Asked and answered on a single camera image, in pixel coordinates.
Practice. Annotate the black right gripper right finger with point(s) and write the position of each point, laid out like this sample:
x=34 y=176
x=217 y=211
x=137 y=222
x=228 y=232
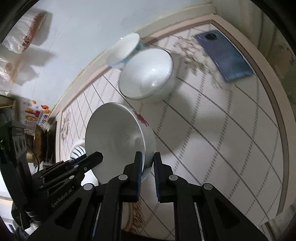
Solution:
x=171 y=188

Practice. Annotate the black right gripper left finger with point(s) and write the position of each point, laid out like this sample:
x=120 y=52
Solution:
x=122 y=188

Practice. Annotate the plain white bowl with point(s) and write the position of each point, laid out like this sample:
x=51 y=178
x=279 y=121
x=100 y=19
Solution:
x=118 y=132

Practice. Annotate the white plate blue leaf rim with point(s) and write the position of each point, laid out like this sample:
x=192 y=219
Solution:
x=78 y=149

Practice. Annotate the patterned table mat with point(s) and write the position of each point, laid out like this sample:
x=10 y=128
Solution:
x=207 y=130

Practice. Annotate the white bowl thin dark rim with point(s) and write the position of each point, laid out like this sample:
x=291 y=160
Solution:
x=149 y=76

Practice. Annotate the white bowl blue pattern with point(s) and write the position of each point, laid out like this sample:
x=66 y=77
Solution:
x=124 y=50

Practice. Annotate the blue smartphone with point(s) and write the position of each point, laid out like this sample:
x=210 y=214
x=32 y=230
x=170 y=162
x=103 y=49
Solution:
x=228 y=60

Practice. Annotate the hanging plastic food bags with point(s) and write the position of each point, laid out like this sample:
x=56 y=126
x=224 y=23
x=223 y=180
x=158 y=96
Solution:
x=15 y=43

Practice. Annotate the colourful wall sticker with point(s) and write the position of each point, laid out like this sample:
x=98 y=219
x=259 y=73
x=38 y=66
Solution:
x=33 y=112

